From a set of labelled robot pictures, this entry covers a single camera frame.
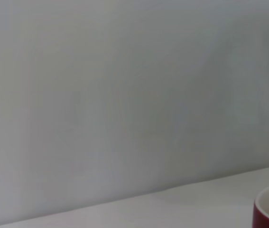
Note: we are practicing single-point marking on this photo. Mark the red ceramic cup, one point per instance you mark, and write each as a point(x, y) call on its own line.
point(260, 216)

